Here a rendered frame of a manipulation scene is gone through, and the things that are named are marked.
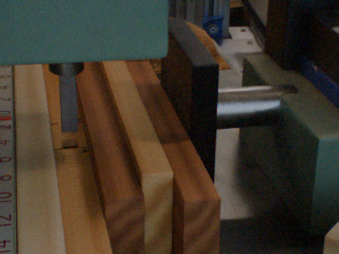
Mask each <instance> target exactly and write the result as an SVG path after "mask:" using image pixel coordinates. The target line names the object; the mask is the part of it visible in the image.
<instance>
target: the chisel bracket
mask: <svg viewBox="0 0 339 254"><path fill-rule="evenodd" d="M168 51H169V0H0V66H8V65H31V64H48V69H49V71H51V72H52V73H53V74H54V75H60V76H71V75H77V74H79V73H81V72H82V71H83V70H84V69H85V67H84V62H112V61H124V60H147V59H158V58H163V57H166V56H167V54H168Z"/></svg>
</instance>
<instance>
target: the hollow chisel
mask: <svg viewBox="0 0 339 254"><path fill-rule="evenodd" d="M58 80H59V92H60V115H61V127H62V132H77V131H78V119H77V91H76V76H75V75H71V76H60V75H59V76H58Z"/></svg>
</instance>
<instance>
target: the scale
mask: <svg viewBox="0 0 339 254"><path fill-rule="evenodd" d="M0 116H12V96H11V66H10V65H8V66H0ZM12 142H13V122H12V119H11V120H0V254H13V158H12Z"/></svg>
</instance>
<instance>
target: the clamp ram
mask: <svg viewBox="0 0 339 254"><path fill-rule="evenodd" d="M219 68H220V66H219V64H218V62H217V61H216V60H215V58H214V57H213V56H212V55H211V53H210V52H209V51H208V50H207V48H206V47H205V46H204V44H203V43H202V42H201V41H200V39H199V38H198V36H197V35H196V34H195V33H194V32H193V31H192V28H191V27H190V26H189V25H188V24H187V22H186V21H185V20H184V19H169V51H168V54H167V56H166V57H163V58H161V85H162V87H163V88H164V91H165V92H166V95H167V96H168V98H169V101H170V103H171V104H172V106H173V108H174V109H175V112H176V114H177V115H178V117H179V119H180V122H181V123H182V125H183V127H184V128H185V131H186V133H187V135H188V136H189V138H190V140H191V143H192V144H193V146H194V148H195V149H196V151H197V154H198V156H199V157H200V159H201V161H202V162H203V165H204V167H205V169H206V170H207V172H208V174H209V177H210V178H211V180H212V182H213V183H214V184H215V153H216V138H217V130H224V129H233V128H249V127H258V126H275V125H277V123H278V122H279V117H280V110H281V107H280V102H281V96H283V95H285V94H295V93H297V90H296V87H295V86H294V85H293V84H291V83H289V84H278V85H258V86H248V87H229V88H219V87H218V83H219Z"/></svg>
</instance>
